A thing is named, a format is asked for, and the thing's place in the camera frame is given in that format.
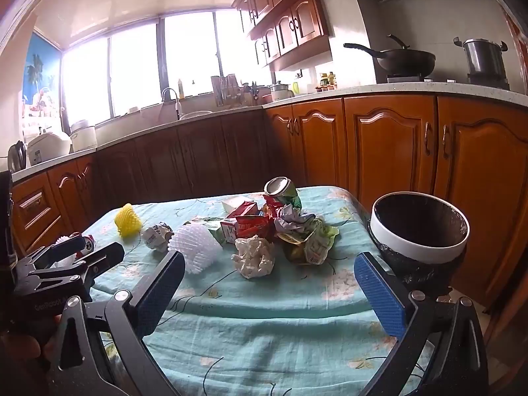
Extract wooden cabinets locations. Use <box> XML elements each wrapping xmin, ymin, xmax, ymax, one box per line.
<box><xmin>10</xmin><ymin>95</ymin><xmax>528</xmax><ymax>310</ymax></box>
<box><xmin>231</xmin><ymin>0</ymin><xmax>336</xmax><ymax>71</ymax></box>

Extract red snack wrapper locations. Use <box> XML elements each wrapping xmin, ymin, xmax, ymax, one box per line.
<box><xmin>237</xmin><ymin>196</ymin><xmax>286</xmax><ymax>242</ymax></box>

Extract white lidded cooking pot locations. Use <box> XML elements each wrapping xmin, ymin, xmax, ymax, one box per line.
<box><xmin>70</xmin><ymin>119</ymin><xmax>97</xmax><ymax>151</ymax></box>

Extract red white crumpled packet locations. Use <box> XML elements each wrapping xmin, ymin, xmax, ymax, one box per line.
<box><xmin>55</xmin><ymin>232</ymin><xmax>96</xmax><ymax>265</ymax></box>

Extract white foam block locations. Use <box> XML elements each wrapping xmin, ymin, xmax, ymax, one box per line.
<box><xmin>221</xmin><ymin>195</ymin><xmax>252</xmax><ymax>214</ymax></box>

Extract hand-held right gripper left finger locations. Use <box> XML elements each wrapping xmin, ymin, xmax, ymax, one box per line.
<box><xmin>49</xmin><ymin>251</ymin><xmax>186</xmax><ymax>396</ymax></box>

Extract kitchen window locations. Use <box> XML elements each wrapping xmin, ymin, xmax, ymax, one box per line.
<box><xmin>62</xmin><ymin>8</ymin><xmax>273</xmax><ymax>128</ymax></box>

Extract white foam fruit net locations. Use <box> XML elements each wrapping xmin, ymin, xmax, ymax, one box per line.
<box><xmin>168</xmin><ymin>221</ymin><xmax>219</xmax><ymax>275</ymax></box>

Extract white rice cooker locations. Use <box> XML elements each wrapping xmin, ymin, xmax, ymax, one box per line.
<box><xmin>27</xmin><ymin>130</ymin><xmax>73</xmax><ymax>166</ymax></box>

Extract small crumpled printed paper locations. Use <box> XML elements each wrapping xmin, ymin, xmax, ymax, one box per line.
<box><xmin>142</xmin><ymin>222</ymin><xmax>174</xmax><ymax>251</ymax></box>

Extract black wok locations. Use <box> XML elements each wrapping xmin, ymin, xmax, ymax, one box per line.
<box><xmin>344</xmin><ymin>34</ymin><xmax>437</xmax><ymax>77</ymax></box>

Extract green milk carton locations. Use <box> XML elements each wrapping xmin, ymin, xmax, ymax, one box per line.
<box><xmin>202</xmin><ymin>216</ymin><xmax>227</xmax><ymax>246</ymax></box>

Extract person's left hand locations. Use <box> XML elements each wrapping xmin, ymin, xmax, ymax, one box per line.
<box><xmin>0</xmin><ymin>315</ymin><xmax>62</xmax><ymax>380</ymax></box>

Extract gas stove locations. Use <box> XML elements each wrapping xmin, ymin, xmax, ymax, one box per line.
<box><xmin>385</xmin><ymin>72</ymin><xmax>512</xmax><ymax>90</ymax></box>

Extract red white milk carton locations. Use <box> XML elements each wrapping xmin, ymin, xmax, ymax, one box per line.
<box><xmin>220</xmin><ymin>200</ymin><xmax>260</xmax><ymax>245</ymax></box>

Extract crushed green drink can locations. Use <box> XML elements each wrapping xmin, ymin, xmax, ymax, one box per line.
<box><xmin>264</xmin><ymin>177</ymin><xmax>303</xmax><ymax>211</ymax></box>

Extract chrome sink faucet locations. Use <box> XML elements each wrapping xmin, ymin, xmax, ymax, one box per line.
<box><xmin>161</xmin><ymin>87</ymin><xmax>182</xmax><ymax>121</ymax></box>

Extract white bowl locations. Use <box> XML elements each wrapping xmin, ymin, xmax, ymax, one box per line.
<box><xmin>367</xmin><ymin>192</ymin><xmax>471</xmax><ymax>298</ymax></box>

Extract metal dish rack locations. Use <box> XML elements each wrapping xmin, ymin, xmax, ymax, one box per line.
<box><xmin>210</xmin><ymin>73</ymin><xmax>244</xmax><ymax>108</ymax></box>

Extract wooden lower cabinets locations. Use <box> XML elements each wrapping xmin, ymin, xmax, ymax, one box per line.
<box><xmin>10</xmin><ymin>95</ymin><xmax>528</xmax><ymax>310</ymax></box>

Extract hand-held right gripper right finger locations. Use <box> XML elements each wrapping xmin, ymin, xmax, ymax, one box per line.
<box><xmin>354</xmin><ymin>251</ymin><xmax>489</xmax><ymax>396</ymax></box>

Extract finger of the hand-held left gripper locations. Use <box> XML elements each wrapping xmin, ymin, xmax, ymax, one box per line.
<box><xmin>25</xmin><ymin>242</ymin><xmax>125</xmax><ymax>293</ymax></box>
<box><xmin>16</xmin><ymin>235</ymin><xmax>89</xmax><ymax>273</ymax></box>

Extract crumpled grey paper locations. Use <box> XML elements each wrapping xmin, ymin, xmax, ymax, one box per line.
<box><xmin>274</xmin><ymin>208</ymin><xmax>316</xmax><ymax>236</ymax></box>

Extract small white kitchen appliance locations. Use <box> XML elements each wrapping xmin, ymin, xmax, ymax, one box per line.
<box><xmin>270</xmin><ymin>82</ymin><xmax>294</xmax><ymax>102</ymax></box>

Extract light stone countertop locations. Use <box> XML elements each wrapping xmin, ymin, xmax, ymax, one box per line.
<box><xmin>12</xmin><ymin>82</ymin><xmax>528</xmax><ymax>182</ymax></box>

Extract crumpled white paper ball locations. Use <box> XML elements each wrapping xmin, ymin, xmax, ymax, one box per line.
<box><xmin>231</xmin><ymin>235</ymin><xmax>276</xmax><ymax>279</ymax></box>

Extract blue wall poster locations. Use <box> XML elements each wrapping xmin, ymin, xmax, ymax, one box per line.
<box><xmin>22</xmin><ymin>31</ymin><xmax>62</xmax><ymax>141</ymax></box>

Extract green plastic wrapper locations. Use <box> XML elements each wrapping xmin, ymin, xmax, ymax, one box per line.
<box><xmin>280</xmin><ymin>218</ymin><xmax>341</xmax><ymax>265</ymax></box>

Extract wooden upper cabinets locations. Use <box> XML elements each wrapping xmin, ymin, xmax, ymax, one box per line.
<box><xmin>231</xmin><ymin>0</ymin><xmax>336</xmax><ymax>71</ymax></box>

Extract dark electric kettle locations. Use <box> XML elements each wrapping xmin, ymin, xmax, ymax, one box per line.
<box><xmin>7</xmin><ymin>140</ymin><xmax>27</xmax><ymax>174</ymax></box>

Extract group of condiment bottles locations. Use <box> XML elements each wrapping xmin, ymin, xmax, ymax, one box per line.
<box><xmin>315</xmin><ymin>72</ymin><xmax>338</xmax><ymax>91</ymax></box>

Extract steel stock pot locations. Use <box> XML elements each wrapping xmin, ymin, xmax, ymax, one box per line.
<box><xmin>454</xmin><ymin>36</ymin><xmax>509</xmax><ymax>78</ymax></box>

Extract teal floral tablecloth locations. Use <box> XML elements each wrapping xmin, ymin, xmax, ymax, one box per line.
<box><xmin>80</xmin><ymin>185</ymin><xmax>438</xmax><ymax>396</ymax></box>

